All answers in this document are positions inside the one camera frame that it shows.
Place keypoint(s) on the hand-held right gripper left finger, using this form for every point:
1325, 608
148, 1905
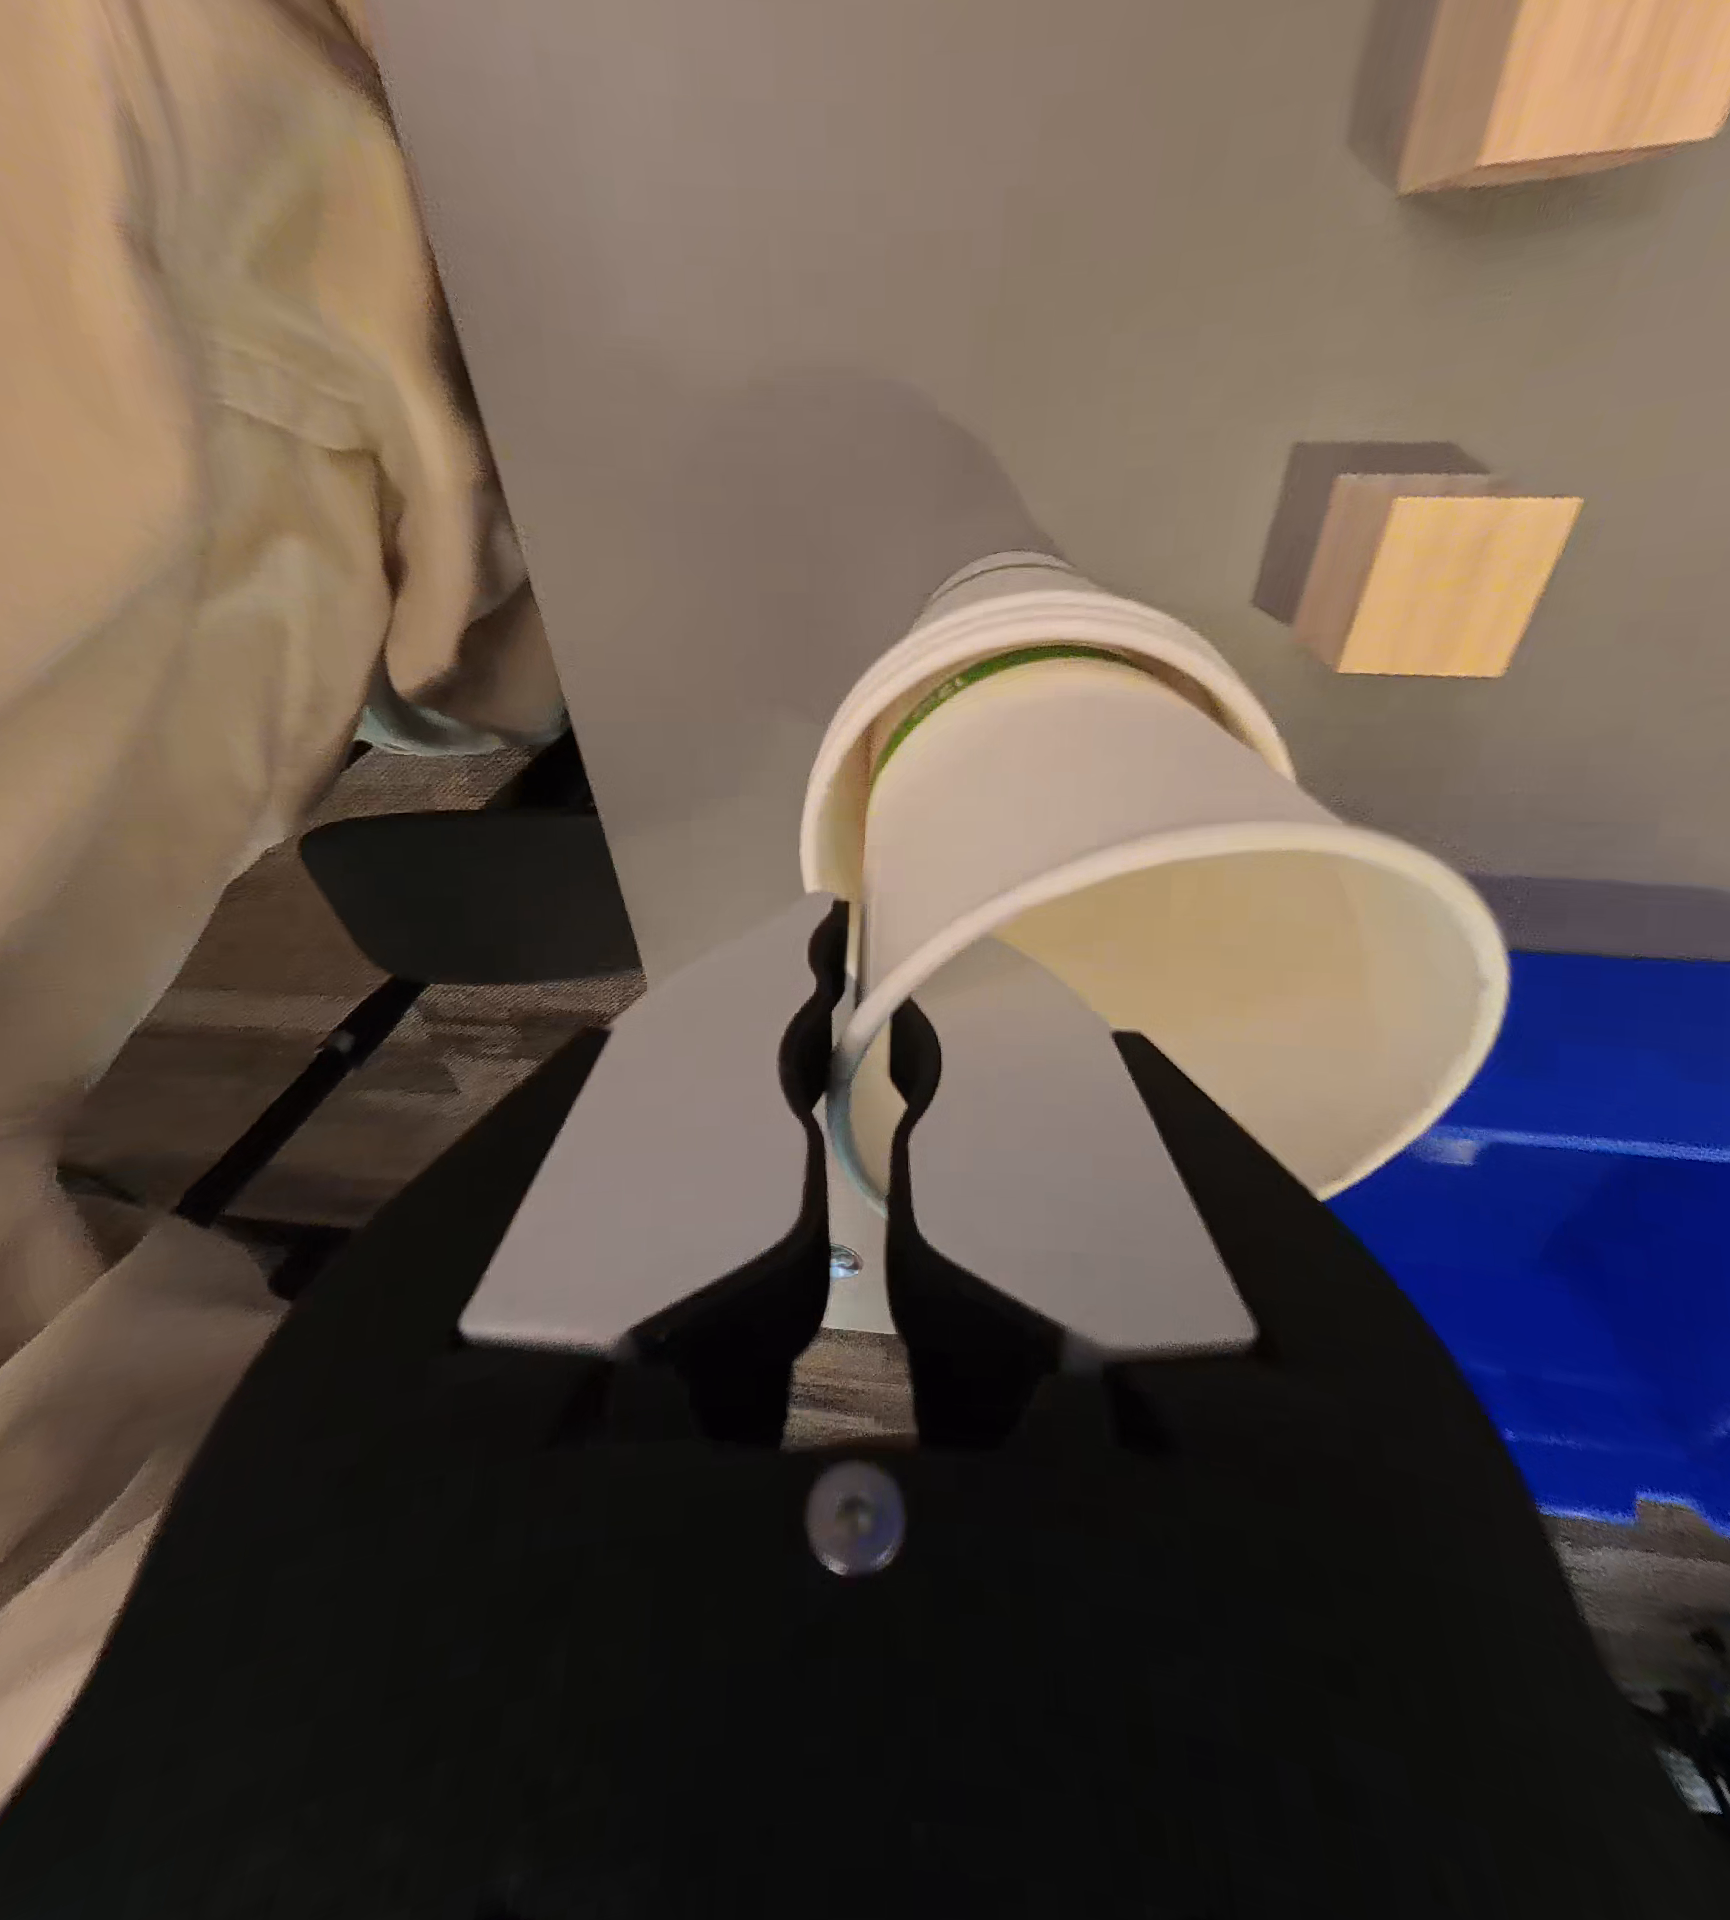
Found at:
655, 1171

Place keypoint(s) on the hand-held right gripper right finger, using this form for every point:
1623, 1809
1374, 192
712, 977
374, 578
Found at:
1075, 1200

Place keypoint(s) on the blue plastic bin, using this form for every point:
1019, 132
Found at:
1631, 1274

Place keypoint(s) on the wooden cube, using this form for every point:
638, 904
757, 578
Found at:
1434, 585
1571, 90

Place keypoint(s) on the black office chair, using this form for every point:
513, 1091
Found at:
460, 892

